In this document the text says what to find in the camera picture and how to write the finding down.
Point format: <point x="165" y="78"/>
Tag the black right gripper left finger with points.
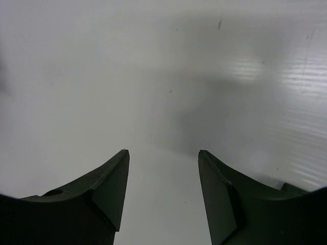
<point x="87" y="210"/>

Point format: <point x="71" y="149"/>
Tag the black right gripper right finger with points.
<point x="242" y="210"/>

